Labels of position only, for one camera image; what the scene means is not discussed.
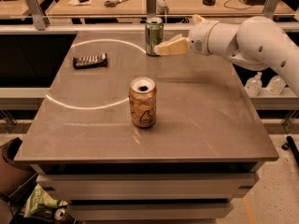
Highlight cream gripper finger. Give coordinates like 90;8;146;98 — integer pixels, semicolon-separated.
192;14;206;24
154;37;190;56

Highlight metal bracket post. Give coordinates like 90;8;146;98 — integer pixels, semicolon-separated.
261;0;285;20
25;0;50;31
146;0;156;18

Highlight green soda can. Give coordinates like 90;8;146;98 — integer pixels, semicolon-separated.
145;17;164;56

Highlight white power strip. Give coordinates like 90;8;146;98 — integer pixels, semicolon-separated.
156;0;169;14

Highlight middle metal bracket post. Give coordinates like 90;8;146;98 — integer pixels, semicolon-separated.
146;0;156;18

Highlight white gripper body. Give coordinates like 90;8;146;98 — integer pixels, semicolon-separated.
188;20;219;55

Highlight right metal bracket post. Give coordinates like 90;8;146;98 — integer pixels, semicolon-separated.
261;0;285;20

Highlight clear sanitizer bottle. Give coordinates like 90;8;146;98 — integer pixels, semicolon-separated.
245;72;263;97
266;76;286;95

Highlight black chair leg caster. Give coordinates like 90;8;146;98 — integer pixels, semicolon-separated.
281;135;299;166

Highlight scissors on back desk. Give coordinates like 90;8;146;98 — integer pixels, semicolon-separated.
104;0;130;7

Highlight grey drawer cabinet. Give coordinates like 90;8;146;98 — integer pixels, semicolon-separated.
31;161;265;224

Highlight brown trash bin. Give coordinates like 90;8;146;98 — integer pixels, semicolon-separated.
0;137;36;200

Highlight green chip bag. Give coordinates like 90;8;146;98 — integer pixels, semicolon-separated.
24;184;67;218

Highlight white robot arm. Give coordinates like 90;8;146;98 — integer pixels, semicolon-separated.
154;15;299;94

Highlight orange soda can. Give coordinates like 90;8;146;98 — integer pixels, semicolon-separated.
128;77;157;128

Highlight left metal bracket post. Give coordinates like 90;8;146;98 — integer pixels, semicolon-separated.
25;0;50;31

